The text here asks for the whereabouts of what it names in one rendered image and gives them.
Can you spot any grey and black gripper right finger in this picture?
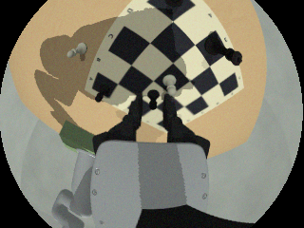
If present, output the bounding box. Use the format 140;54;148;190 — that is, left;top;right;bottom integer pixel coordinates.
162;93;210;160

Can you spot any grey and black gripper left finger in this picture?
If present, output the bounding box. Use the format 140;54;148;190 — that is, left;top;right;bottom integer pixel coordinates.
92;92;143;155

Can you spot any black and cream chessboard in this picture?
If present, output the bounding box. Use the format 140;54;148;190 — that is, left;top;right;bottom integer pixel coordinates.
85;0;244;133

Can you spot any white pawn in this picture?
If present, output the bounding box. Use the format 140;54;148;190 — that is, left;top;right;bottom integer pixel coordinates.
162;74;177;96
67;43;87;58

